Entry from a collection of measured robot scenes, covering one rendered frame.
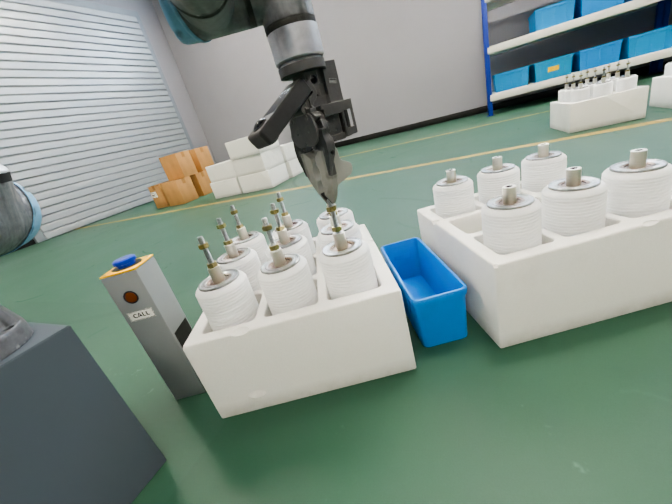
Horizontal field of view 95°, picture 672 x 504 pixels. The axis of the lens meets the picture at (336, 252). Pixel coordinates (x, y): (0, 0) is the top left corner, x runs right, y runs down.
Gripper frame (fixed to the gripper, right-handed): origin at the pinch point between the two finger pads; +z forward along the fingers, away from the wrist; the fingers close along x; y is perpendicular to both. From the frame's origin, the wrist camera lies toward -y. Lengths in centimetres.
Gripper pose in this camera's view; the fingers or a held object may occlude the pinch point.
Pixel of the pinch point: (326, 197)
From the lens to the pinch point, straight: 53.8
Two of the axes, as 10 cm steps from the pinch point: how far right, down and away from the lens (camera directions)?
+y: 7.5, -4.3, 5.1
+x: -6.1, -1.5, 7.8
